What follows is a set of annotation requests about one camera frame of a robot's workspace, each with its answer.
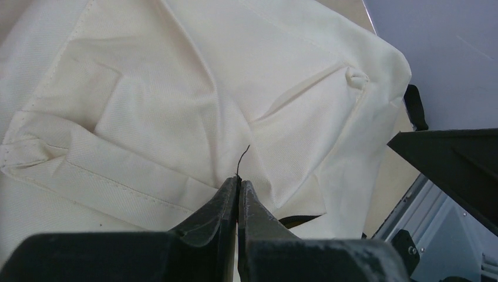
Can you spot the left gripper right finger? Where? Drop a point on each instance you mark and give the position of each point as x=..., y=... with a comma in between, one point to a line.
x=268, y=251

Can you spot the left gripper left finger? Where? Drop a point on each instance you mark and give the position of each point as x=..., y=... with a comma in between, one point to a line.
x=200, y=248

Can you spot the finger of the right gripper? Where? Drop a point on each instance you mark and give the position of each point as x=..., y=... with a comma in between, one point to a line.
x=462, y=163

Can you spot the cream canvas backpack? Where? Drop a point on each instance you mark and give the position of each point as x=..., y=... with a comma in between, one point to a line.
x=129, y=115

